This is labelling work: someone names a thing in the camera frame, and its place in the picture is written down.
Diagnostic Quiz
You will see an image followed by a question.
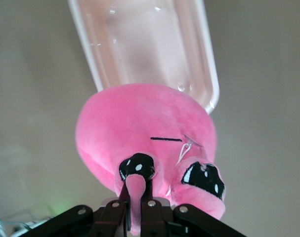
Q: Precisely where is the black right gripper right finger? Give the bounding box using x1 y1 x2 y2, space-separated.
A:
140 199 247 237

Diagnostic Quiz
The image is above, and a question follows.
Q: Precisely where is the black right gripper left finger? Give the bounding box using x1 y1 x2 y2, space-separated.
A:
18 199 127 237

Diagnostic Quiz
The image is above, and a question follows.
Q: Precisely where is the pink plush octopus toy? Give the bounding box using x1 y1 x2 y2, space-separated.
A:
75 83 227 237

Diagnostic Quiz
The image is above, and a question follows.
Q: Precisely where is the pink plastic storage box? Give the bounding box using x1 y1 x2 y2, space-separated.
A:
67 0 220 116

